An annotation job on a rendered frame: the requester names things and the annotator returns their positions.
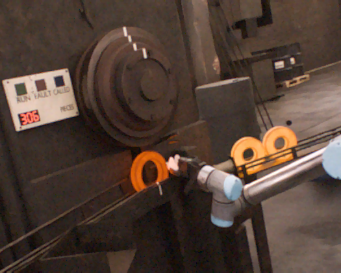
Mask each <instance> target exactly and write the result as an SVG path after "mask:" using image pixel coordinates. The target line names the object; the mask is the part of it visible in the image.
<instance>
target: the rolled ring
mask: <svg viewBox="0 0 341 273"><path fill-rule="evenodd" d="M149 160H151V161H153V162H155V164H156V166H157V169H158V178H157V182H159V181H162V180H164V179H165V178H167V177H168V166H167V164H166V161H165V160H164V158H163V157H162V156H161V155H160V154H159V153H157V152H154V151H147V152H143V153H141V154H139V155H138V156H137V158H136V159H135V161H134V162H133V164H132V166H131V182H132V184H133V185H134V187H135V189H136V191H137V192H138V191H140V190H142V189H144V188H145V187H147V186H146V185H145V184H144V182H142V176H141V172H142V167H143V166H144V164H145V163H146V162H147V161H149ZM157 182H156V183H157Z"/></svg>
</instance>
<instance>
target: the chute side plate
mask: <svg viewBox="0 0 341 273"><path fill-rule="evenodd" d="M159 185H160V189H161V193H162V194H160V189H159ZM159 185H157V186H155V187H151V188H150V189H149V190H147V191H146V192H143V193H141V194H139V195H137V196H136V197H134V198H132V199H131V200H130V201H128V202H127V203H125V204H123V205H121V206H119V207H118V208H117V209H116V210H114V211H112V212H111V213H109V214H107V215H106V216H104V217H102V218H100V220H98V221H97V222H104V221H110V220H119V219H120V218H130V220H131V223H132V222H134V221H136V220H137V219H138V218H140V217H141V216H142V215H145V214H146V213H148V212H149V211H150V210H152V209H154V208H156V207H158V206H159V205H162V204H164V203H166V202H168V201H170V197H169V193H171V192H174V191H176V190H179V195H181V188H180V184H179V178H178V176H177V177H174V178H172V179H171V180H169V181H166V182H164V183H161V184H159ZM45 254H46V253H45ZM45 254H43V255H45ZM43 255H41V256H40V257H38V258H36V259H35V260H34V261H32V262H30V263H29V264H27V265H25V266H23V267H21V269H19V270H18V271H16V272H15V273H42V268H41V265H40V261H39V260H40V258H41V257H42V256H43Z"/></svg>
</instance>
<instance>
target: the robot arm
mask: <svg viewBox="0 0 341 273"><path fill-rule="evenodd" d="M191 156H193V157H195V159H192V158H191ZM166 164H167V166H168V170H169V171H170V172H171V173H172V174H174V175H176V176H179V177H182V178H189V182H188V183H187V185H186V186H185V188H184V190H183V191H184V193H185V194H191V193H192V192H193V191H194V190H195V189H196V187H197V185H198V184H199V186H201V187H205V188H206V189H207V190H209V191H211V192H213V197H212V212H211V221H212V223H214V224H216V225H218V226H222V227H227V226H231V225H232V223H233V222H234V217H235V216H236V215H238V214H240V213H241V212H242V211H245V210H246V209H247V208H249V207H251V206H253V205H256V204H258V203H260V202H262V201H265V200H267V199H268V198H271V197H272V196H276V195H278V194H280V193H282V192H285V191H287V190H290V189H292V188H294V187H296V186H298V185H300V184H304V183H306V182H307V181H310V180H312V179H314V178H316V177H318V176H321V175H324V174H326V173H328V174H329V175H330V176H332V177H335V178H336V179H341V135H339V136H337V137H335V138H333V139H332V140H331V141H330V144H329V145H328V146H327V147H325V148H323V149H321V150H320V151H317V152H315V153H312V154H310V155H308V156H306V157H304V158H302V159H301V160H299V161H297V162H295V163H292V164H289V165H288V166H285V167H284V168H282V169H280V170H278V171H276V172H274V173H272V174H270V175H267V176H266V177H262V178H261V179H259V180H258V181H256V182H254V183H251V184H249V185H246V186H242V183H241V181H240V180H239V178H237V177H235V176H234V175H229V174H226V173H225V172H221V171H219V170H217V169H215V168H213V167H211V166H207V164H206V163H205V162H202V161H199V160H198V157H196V156H194V155H191V154H188V157H179V156H178V155H176V156H175V160H174V159H173V158H172V157H170V160H169V162H167V163H166Z"/></svg>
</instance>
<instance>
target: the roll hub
mask: <svg viewBox="0 0 341 273"><path fill-rule="evenodd" d="M143 49H144V48H141V49H139V50H136V51H131V52H130V53H128V54H126V55H125V56H124V57H123V58H122V60H121V61H120V63H119V65H118V69H117V71H116V80H115V85H116V94H117V97H118V101H119V103H120V105H121V107H122V108H123V110H124V111H125V112H126V113H127V114H128V115H129V116H130V117H131V118H133V119H134V120H136V121H139V122H156V121H159V120H161V119H164V117H166V116H167V115H168V114H169V112H170V111H171V108H172V107H173V105H174V104H172V105H171V104H170V99H174V100H176V95H177V82H176V77H175V73H171V74H170V73H169V72H168V70H169V68H171V65H170V63H169V62H168V60H167V59H166V57H165V56H164V55H162V54H161V53H159V52H158V51H156V50H154V49H151V48H145V53H146V56H147V57H146V58H145V56H144V50H143ZM148 50H152V52H154V53H153V55H151V56H149V55H148ZM128 64H132V66H133V68H132V70H128V69H127V65H128ZM129 97H133V98H134V103H129ZM151 114H156V116H157V117H156V120H152V119H151Z"/></svg>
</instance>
